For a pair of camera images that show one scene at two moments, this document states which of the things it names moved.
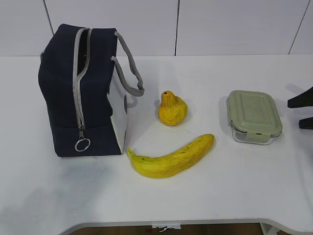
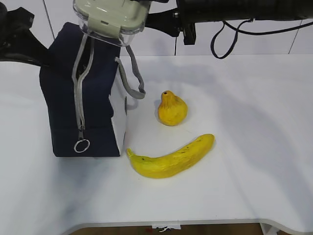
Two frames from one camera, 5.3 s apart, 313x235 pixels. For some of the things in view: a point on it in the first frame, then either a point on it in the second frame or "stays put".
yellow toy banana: [175, 164] stays put
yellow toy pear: [173, 109] stays put
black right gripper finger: [306, 123] to [167, 21]
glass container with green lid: [253, 116] to [117, 22]
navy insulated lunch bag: [88, 77] stays put
